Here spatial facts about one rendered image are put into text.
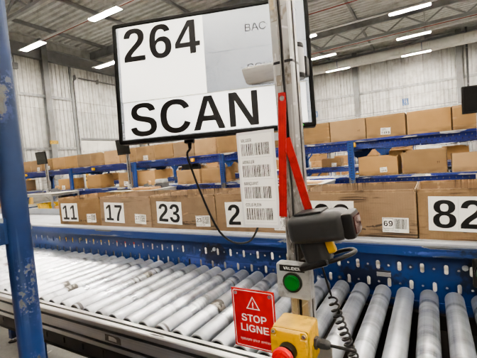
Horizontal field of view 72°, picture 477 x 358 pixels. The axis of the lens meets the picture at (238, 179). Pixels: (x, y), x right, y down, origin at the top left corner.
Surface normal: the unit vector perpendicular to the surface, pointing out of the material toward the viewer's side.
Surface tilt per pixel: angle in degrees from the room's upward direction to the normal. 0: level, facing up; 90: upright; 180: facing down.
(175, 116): 86
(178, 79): 86
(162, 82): 86
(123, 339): 90
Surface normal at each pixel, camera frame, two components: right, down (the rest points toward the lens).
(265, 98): -0.18, 0.00
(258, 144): -0.50, 0.08
